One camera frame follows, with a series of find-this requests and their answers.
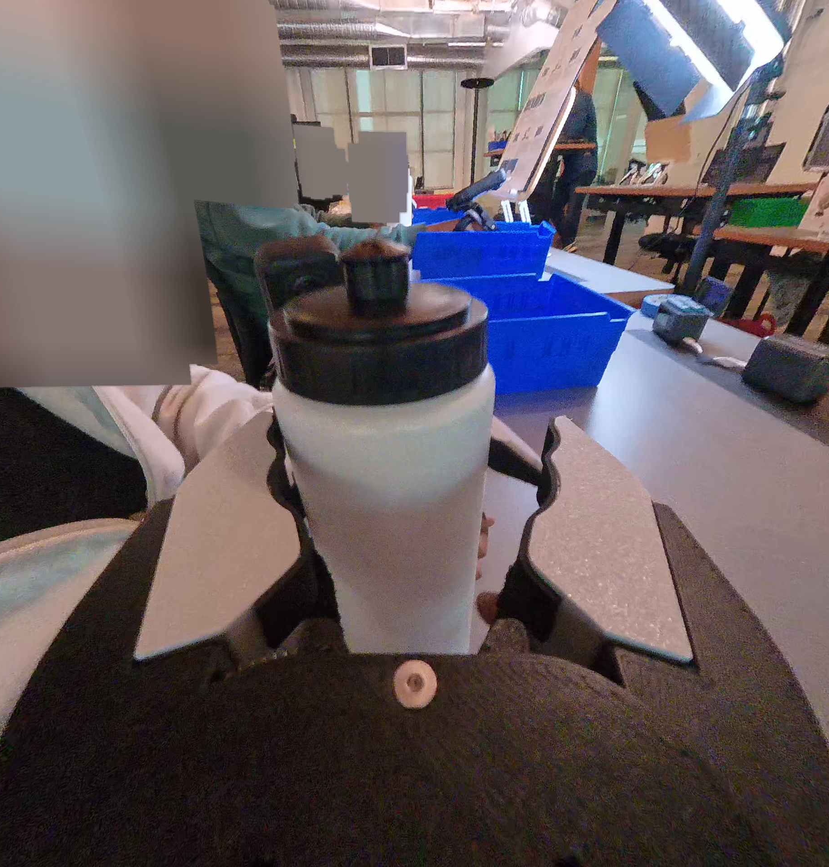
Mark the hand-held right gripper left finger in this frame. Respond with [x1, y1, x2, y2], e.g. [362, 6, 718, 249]
[133, 410, 337, 668]

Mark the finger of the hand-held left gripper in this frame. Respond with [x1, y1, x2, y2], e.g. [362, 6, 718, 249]
[487, 415, 545, 490]

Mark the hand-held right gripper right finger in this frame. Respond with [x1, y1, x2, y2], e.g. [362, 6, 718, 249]
[496, 415, 694, 668]

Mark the black bottle lid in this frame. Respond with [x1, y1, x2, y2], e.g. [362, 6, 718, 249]
[268, 237, 490, 406]

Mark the white plastic bottle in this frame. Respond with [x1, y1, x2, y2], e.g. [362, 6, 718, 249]
[272, 366, 496, 654]

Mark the person's left forearm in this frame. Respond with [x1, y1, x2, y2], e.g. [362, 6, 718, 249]
[150, 366, 274, 489]

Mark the person's black shirt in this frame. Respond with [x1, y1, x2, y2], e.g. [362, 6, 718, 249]
[0, 389, 147, 546]

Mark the grey charger case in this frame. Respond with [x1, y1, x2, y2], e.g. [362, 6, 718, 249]
[653, 278, 734, 346]

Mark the black floor lamp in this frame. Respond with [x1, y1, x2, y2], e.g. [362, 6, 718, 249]
[460, 76, 496, 194]

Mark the dark grey case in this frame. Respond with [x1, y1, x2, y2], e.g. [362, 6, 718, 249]
[741, 334, 829, 405]

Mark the printed instruction board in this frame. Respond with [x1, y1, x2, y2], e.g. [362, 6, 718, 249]
[499, 0, 618, 197]

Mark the wooden top desk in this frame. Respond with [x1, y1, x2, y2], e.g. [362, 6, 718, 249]
[576, 182, 818, 265]
[712, 225, 829, 326]

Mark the black light stand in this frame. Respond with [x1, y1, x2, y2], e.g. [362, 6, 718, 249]
[682, 64, 784, 295]

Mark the green plastic bin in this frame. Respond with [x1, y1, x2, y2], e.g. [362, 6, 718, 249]
[729, 198, 811, 228]

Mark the black tripod leg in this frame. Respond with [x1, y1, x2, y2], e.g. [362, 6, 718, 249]
[787, 224, 829, 333]

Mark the black monitor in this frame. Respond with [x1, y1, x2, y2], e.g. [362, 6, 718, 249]
[702, 142, 788, 185]

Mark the studio light panel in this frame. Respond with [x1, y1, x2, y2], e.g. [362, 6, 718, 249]
[597, 0, 793, 123]

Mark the grey tablet screen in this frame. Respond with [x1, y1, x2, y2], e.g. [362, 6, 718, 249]
[802, 98, 829, 172]

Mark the white cable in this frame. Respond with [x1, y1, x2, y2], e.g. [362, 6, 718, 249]
[682, 339, 747, 370]

